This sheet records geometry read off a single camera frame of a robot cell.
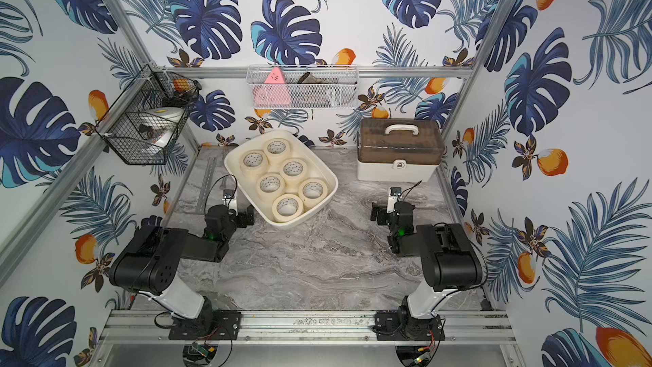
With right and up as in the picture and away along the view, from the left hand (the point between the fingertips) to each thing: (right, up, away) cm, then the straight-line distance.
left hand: (238, 201), depth 94 cm
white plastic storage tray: (+2, +5, +3) cm, 7 cm away
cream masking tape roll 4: (+9, +5, +11) cm, 15 cm away
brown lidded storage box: (+60, +19, -2) cm, 63 cm away
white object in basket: (-21, +26, -14) cm, 36 cm away
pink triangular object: (+13, +39, -5) cm, 41 cm away
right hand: (+56, -1, +2) cm, 56 cm away
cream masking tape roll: (+10, +21, +23) cm, 33 cm away
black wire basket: (-29, +42, -2) cm, 51 cm away
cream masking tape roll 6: (+17, -3, +5) cm, 18 cm away
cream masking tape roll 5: (+27, +3, +9) cm, 28 cm away
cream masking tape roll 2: (0, +15, +19) cm, 24 cm away
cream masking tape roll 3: (+19, +12, +15) cm, 27 cm away
